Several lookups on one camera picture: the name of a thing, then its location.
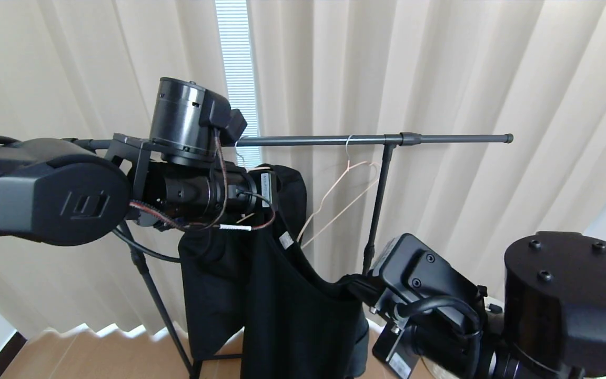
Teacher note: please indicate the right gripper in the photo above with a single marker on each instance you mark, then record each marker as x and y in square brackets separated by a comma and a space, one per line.
[440, 358]

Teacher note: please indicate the black shorts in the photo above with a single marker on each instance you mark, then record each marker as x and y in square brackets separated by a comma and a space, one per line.
[213, 284]

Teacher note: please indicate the window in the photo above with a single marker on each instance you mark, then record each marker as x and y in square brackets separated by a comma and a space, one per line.
[240, 68]

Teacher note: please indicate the beige curtain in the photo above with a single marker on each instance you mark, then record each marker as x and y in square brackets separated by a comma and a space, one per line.
[71, 63]
[466, 79]

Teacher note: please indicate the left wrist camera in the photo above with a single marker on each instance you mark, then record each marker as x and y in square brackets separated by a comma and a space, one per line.
[226, 118]

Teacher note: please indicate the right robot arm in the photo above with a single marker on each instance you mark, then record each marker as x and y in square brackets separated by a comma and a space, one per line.
[571, 305]

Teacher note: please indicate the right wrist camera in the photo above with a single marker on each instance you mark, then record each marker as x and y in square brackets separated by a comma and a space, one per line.
[424, 273]

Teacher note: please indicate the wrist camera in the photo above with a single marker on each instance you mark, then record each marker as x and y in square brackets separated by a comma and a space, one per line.
[424, 273]
[226, 118]

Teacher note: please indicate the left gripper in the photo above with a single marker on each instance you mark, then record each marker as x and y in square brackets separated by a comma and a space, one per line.
[203, 192]

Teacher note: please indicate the pink clothes hanger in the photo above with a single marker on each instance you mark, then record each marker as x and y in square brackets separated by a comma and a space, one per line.
[240, 152]
[334, 192]

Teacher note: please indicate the black garment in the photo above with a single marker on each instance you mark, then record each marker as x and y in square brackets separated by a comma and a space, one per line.
[298, 326]

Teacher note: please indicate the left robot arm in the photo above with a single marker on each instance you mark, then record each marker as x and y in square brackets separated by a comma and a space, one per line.
[45, 195]

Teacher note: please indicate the black clothes rack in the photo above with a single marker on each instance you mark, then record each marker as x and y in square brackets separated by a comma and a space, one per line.
[334, 140]

